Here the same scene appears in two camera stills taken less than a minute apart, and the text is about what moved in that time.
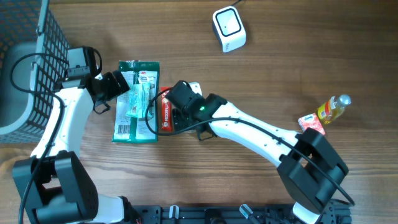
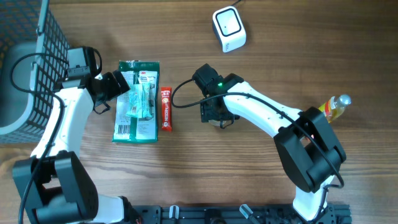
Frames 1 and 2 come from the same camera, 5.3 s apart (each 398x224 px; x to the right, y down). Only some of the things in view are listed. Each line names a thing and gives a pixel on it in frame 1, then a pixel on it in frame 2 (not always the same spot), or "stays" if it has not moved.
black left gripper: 114,89 stays
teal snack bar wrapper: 140,98 stays
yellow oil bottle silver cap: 333,108 stays
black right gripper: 180,123 → 207,114
